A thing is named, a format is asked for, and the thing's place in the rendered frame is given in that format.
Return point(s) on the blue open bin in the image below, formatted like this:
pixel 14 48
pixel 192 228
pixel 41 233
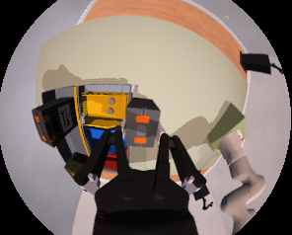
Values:
pixel 95 133

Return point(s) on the yellow bin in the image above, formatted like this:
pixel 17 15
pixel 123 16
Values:
pixel 95 106

